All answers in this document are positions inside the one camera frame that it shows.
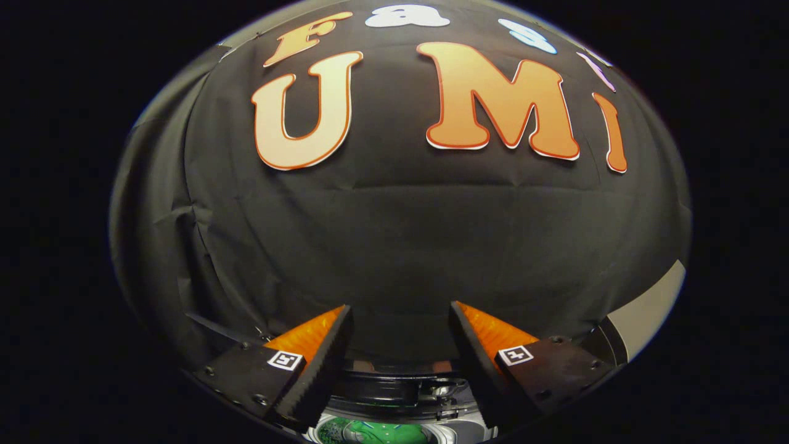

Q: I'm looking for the black backdrop cloth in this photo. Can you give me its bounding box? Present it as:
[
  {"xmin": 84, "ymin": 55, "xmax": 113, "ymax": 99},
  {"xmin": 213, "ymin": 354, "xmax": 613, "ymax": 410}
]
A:
[{"xmin": 110, "ymin": 0, "xmax": 691, "ymax": 377}]

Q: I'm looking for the dark washing machine lid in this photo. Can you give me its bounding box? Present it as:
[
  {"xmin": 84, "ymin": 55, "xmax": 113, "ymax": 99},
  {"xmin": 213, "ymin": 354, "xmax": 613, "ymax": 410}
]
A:
[{"xmin": 327, "ymin": 363, "xmax": 476, "ymax": 423}]

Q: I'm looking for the white washing machine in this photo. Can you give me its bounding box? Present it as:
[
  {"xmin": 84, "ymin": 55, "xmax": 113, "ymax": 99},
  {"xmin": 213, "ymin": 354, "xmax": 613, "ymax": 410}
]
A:
[{"xmin": 305, "ymin": 407, "xmax": 500, "ymax": 444}]

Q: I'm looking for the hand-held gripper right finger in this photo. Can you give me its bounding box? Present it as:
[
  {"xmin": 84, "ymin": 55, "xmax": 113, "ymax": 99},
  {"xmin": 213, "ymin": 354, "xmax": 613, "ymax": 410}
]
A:
[{"xmin": 449, "ymin": 300, "xmax": 617, "ymax": 429}]

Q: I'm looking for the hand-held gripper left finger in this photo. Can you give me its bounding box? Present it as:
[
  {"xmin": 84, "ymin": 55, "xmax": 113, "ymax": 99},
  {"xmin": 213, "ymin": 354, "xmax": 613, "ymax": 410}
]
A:
[{"xmin": 194, "ymin": 304, "xmax": 355, "ymax": 432}]

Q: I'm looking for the green polo shirt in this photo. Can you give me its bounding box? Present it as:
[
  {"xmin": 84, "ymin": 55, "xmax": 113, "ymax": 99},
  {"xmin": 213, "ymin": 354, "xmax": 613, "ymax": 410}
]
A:
[{"xmin": 317, "ymin": 416, "xmax": 432, "ymax": 444}]

